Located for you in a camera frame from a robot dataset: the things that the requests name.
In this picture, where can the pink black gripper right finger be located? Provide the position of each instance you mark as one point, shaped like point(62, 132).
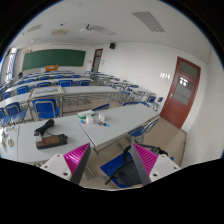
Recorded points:
point(144, 161)

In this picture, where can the pink black gripper left finger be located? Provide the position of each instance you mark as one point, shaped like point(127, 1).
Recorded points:
point(76, 161)

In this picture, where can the white charger plug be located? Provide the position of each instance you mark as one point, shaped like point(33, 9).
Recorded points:
point(37, 136)

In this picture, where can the black backpack on chair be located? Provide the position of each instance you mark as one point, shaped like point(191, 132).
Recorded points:
point(133, 176)

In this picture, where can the black power strip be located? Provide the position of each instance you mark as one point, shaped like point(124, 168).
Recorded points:
point(52, 141)

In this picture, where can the blue chair right of desk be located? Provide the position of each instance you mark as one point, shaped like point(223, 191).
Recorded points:
point(137, 135)

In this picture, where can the blue chair under gripper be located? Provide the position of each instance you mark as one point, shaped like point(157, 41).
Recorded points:
point(116, 170)

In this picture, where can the white square container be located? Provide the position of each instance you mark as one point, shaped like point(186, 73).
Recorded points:
point(89, 119)

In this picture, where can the green white box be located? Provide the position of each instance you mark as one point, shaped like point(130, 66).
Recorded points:
point(84, 114)

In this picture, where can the white small cup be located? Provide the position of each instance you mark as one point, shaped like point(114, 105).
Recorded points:
point(101, 117)

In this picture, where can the blue chair behind desk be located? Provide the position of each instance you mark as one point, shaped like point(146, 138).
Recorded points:
point(46, 108)

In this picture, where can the red brown near door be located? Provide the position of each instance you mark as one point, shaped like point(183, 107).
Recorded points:
point(182, 92)

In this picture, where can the red brown door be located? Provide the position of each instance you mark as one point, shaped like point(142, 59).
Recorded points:
point(96, 59)
point(182, 92)

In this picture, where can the red brown far door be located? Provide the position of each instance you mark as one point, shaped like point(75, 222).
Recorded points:
point(96, 59)

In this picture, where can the green chalkboard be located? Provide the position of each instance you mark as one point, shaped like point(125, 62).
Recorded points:
point(61, 57)

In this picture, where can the black wall speaker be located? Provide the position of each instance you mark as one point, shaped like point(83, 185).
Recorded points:
point(112, 46)

